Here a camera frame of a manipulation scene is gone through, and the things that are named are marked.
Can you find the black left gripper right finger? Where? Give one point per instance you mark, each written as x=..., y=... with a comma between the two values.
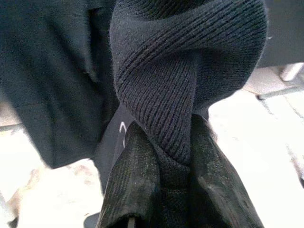
x=218, y=185

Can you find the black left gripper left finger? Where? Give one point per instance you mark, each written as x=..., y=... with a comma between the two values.
x=128, y=180

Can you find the dark navy knit garment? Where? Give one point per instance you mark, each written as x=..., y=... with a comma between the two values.
x=166, y=83

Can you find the black sweater small logo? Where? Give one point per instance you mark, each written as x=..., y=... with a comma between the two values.
x=47, y=83

